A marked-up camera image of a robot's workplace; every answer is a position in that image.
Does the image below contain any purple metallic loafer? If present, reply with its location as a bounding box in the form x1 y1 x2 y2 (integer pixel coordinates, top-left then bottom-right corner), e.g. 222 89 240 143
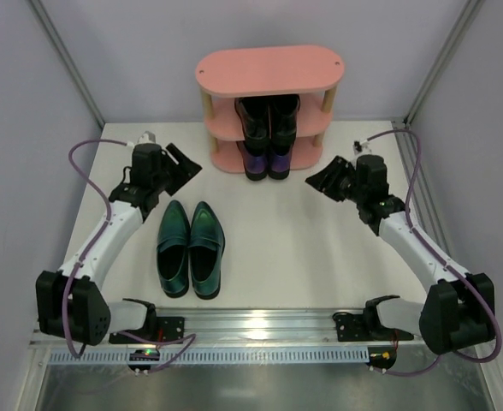
237 141 268 182
268 146 293 181

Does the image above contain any green metallic loafer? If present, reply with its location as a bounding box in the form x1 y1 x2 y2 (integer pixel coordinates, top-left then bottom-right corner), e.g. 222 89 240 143
188 201 226 300
157 200 191 298

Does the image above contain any black patent loafer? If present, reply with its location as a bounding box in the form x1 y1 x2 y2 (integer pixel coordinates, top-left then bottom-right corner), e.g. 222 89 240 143
234 97 270 150
269 94 300 151

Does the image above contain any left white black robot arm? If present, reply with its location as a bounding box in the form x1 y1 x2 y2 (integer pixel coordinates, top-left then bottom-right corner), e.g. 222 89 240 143
35 142 202 352

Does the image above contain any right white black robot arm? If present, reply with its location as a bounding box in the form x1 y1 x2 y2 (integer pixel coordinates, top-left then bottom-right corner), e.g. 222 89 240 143
306 154 499 354

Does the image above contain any pink three-tier shoe shelf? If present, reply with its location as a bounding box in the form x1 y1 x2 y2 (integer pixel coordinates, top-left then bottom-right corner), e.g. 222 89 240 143
195 45 346 174

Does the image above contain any right black controller board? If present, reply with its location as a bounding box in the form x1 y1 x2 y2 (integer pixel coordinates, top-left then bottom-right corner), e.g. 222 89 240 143
366 347 397 372

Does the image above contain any black controller board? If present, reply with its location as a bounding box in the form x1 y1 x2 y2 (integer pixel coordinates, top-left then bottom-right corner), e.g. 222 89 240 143
366 347 397 372
127 348 160 376

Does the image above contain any left black controller board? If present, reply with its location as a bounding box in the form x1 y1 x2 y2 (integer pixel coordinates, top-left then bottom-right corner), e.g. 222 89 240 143
127 348 160 376

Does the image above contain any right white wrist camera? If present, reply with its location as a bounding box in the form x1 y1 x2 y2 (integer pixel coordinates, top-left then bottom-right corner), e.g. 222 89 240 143
352 140 372 157

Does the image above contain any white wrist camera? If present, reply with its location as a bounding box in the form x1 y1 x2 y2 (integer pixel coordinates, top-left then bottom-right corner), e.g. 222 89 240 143
137 131 156 145
352 140 372 157

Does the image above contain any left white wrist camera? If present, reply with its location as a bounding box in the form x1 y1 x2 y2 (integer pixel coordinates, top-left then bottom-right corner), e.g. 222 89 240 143
137 131 156 145

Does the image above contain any right side aluminium rail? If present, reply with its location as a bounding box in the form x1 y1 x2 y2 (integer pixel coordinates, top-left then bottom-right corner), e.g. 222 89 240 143
392 120 453 257

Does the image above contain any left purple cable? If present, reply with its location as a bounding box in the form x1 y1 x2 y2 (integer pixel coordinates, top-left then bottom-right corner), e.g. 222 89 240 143
65 139 197 373

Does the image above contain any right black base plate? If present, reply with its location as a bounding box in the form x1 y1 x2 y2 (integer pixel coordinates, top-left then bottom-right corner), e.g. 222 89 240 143
332 312 414 343

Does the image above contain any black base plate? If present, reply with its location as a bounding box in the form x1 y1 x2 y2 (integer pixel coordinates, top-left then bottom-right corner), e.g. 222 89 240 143
332 312 414 343
126 315 185 343

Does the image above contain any aluminium mounting rail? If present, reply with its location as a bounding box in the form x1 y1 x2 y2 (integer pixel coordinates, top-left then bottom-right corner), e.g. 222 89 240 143
27 306 499 350

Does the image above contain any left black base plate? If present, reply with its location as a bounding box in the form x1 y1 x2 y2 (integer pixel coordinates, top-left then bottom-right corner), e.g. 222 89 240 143
126 315 185 343

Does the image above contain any left corner aluminium post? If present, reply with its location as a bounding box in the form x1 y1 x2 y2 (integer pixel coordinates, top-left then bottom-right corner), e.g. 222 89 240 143
26 0 106 129

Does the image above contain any corner aluminium post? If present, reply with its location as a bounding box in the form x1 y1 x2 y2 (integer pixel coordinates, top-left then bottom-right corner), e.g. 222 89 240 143
26 0 106 129
403 0 484 127

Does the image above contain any right corner aluminium post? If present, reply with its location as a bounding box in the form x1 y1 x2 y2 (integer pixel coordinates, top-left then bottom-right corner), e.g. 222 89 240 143
403 0 484 127

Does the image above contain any slotted grey cable duct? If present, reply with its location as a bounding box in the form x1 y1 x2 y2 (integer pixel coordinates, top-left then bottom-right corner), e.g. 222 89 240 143
48 346 368 366

